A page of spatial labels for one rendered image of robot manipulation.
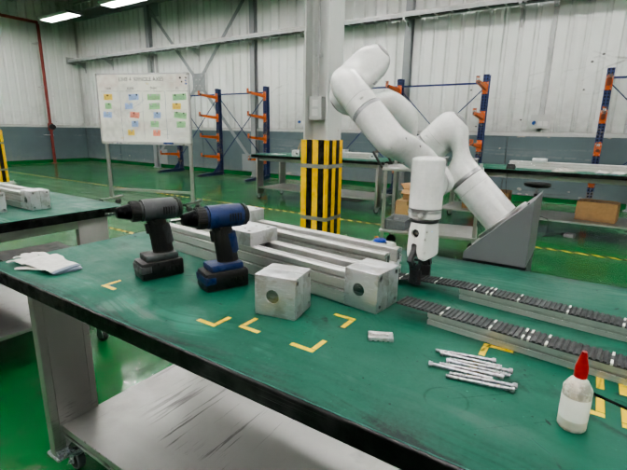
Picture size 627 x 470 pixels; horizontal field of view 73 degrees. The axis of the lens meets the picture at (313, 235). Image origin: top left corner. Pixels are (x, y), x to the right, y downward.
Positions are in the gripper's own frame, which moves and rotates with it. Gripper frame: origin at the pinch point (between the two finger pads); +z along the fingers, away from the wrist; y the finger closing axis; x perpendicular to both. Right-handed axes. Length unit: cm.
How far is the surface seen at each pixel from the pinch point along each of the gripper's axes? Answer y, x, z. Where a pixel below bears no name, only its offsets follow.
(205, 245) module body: -24, 61, -2
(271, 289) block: -40.6, 16.4, -3.5
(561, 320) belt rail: -2.0, -34.5, 1.9
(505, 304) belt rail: -1.4, -22.6, 1.8
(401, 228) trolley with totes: 259, 137, 53
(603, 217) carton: 476, -5, 55
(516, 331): -19.0, -29.3, -0.1
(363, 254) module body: -5.1, 15.0, -4.0
